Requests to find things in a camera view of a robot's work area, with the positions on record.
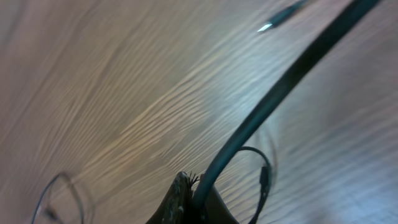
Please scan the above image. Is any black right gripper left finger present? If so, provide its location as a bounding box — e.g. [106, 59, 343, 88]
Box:
[146, 171, 198, 224]

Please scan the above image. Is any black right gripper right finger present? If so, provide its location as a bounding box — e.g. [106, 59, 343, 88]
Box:
[205, 185, 238, 224]

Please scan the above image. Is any black usb cable long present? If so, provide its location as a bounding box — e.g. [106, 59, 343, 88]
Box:
[30, 172, 85, 224]

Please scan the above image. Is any black usb cable short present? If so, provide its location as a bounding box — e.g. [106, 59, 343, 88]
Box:
[192, 0, 379, 223]

